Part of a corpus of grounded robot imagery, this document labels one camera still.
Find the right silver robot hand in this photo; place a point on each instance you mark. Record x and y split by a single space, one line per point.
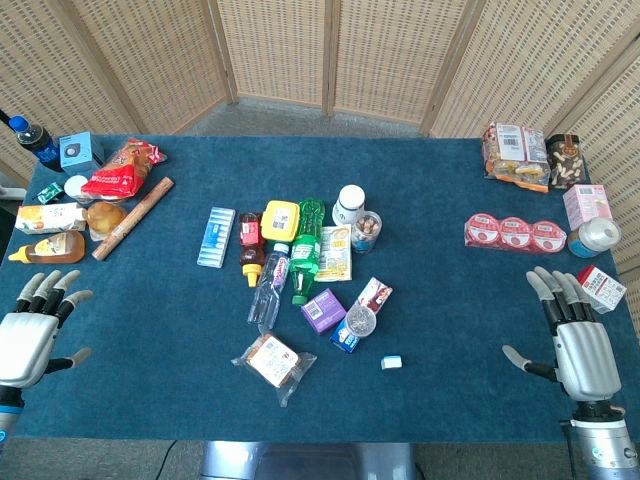
585 352

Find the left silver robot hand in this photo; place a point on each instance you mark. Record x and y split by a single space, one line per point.
27 345

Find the packaged bread slice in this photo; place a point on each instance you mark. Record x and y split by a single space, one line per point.
272 361

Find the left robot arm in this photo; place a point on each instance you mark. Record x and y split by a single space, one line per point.
7 412

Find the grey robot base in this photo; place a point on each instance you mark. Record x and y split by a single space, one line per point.
307 460

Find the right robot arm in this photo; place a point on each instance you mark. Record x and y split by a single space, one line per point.
602 440

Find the red snack bag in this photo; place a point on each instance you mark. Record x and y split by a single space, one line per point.
122 170

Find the clear plastic snack package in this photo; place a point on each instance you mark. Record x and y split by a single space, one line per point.
515 155

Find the red white small carton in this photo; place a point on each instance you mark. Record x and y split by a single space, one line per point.
602 289

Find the amber honey squeeze bottle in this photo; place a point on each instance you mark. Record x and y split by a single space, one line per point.
52 248

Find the blue jar white lid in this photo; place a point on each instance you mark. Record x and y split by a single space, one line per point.
593 237

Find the orange juice carton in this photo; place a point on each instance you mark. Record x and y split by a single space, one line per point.
50 218

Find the red cup three pack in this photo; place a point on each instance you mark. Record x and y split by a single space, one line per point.
515 234

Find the pink box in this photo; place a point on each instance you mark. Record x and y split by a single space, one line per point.
587 205

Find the round bun in wrap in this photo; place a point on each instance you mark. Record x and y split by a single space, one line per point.
106 218

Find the small green white packet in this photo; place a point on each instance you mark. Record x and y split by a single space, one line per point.
50 193

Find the white round lid jar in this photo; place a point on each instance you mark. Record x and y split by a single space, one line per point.
76 187

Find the long brown stick package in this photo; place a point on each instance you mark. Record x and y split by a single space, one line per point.
134 218

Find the small white blue eraser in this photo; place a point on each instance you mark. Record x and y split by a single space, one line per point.
391 362

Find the dark cola bottle blue cap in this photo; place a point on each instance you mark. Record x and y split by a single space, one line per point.
36 142

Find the blue white tube pack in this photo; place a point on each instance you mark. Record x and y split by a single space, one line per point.
216 237

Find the pink white snack packet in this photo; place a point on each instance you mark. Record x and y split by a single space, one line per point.
375 294

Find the silver top can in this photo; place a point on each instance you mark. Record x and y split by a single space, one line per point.
361 321

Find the blue milk carton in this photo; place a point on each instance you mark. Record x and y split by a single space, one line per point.
345 341

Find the dark sauce squeeze bottle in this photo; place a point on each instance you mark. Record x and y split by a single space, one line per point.
251 241

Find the clear water bottle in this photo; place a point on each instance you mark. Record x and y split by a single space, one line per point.
270 285

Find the clear jar of snacks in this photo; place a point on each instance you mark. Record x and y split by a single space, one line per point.
366 231

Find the purple small box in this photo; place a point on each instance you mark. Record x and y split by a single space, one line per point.
323 310

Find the yellow white snack sachet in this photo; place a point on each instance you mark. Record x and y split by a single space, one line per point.
336 252

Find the blue table cloth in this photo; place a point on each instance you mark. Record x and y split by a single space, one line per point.
320 300

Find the white supplement bottle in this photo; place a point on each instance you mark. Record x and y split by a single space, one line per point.
349 205

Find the yellow lid box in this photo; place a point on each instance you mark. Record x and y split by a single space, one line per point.
280 221

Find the green plastic bottle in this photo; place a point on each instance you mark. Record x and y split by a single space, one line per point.
307 245

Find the woven folding screen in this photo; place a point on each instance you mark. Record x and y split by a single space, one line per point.
320 55

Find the light blue camera box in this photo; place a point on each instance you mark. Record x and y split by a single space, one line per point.
77 152

